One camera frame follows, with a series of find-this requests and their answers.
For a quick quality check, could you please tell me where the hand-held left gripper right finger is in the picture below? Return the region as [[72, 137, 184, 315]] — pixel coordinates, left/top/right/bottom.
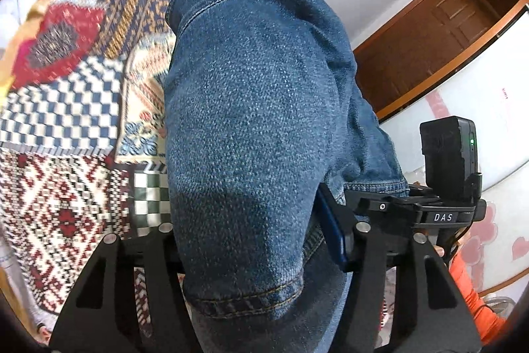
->
[[316, 184, 483, 353]]

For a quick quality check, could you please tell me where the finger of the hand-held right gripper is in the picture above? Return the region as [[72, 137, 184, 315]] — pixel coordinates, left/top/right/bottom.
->
[[344, 188, 419, 222]]

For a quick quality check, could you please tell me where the patterned patchwork bedsheet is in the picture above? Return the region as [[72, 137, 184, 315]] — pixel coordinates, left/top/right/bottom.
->
[[0, 0, 399, 341]]

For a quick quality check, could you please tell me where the brown wooden door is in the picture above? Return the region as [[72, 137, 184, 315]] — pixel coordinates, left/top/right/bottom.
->
[[353, 0, 529, 124]]

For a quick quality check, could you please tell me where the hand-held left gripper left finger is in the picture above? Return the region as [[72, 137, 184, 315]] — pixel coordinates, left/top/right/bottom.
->
[[49, 223, 195, 353]]

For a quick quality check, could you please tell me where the black cable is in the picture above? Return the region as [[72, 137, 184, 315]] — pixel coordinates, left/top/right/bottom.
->
[[444, 171, 485, 254]]

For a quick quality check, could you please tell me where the blue denim jacket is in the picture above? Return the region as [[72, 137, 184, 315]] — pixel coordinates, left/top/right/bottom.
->
[[163, 0, 414, 353]]

